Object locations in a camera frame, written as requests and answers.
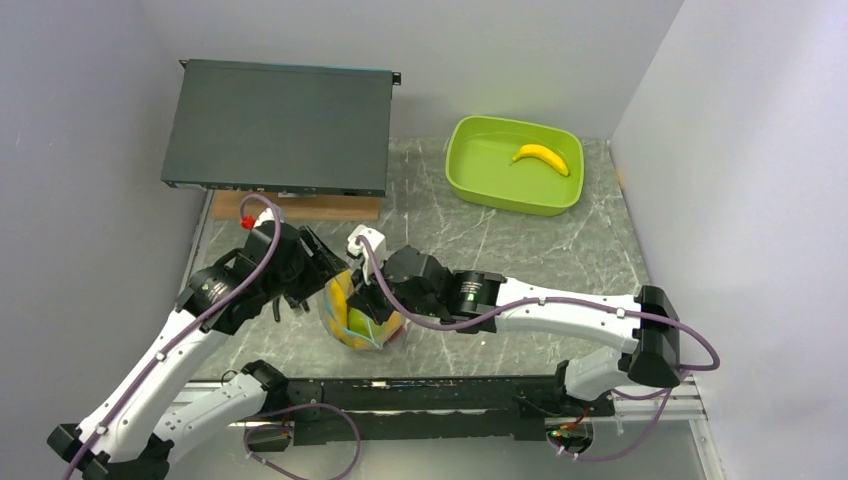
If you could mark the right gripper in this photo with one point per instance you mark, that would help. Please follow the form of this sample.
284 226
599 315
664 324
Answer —
364 298

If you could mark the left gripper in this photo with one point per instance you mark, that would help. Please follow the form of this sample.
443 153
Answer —
327 263

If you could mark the green lime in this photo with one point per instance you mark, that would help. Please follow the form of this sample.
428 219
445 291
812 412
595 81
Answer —
359 323

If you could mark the yellow banana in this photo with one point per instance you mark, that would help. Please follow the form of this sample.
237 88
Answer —
337 292
544 154

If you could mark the orange yellow mango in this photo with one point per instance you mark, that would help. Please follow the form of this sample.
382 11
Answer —
382 333

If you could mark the clear zip top bag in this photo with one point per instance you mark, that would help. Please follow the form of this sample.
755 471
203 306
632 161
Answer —
324 310

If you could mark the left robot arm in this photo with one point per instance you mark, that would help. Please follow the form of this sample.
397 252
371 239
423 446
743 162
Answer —
135 433

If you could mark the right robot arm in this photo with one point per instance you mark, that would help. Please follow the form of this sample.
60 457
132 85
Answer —
637 336

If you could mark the wooden block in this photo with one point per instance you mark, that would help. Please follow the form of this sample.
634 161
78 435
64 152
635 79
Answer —
226 205

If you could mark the dark grey rack box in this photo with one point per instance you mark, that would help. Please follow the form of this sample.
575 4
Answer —
281 128

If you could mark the green plastic bin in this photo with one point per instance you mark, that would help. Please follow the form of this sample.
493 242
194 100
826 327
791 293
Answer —
479 169

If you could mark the yellow banana behind mango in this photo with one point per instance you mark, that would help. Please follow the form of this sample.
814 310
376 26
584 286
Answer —
544 154

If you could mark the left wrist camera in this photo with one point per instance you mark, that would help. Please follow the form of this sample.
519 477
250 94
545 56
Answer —
251 221

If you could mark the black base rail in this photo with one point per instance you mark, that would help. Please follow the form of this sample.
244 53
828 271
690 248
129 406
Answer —
519 407

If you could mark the aluminium frame rail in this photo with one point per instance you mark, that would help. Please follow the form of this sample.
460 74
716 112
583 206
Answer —
636 411

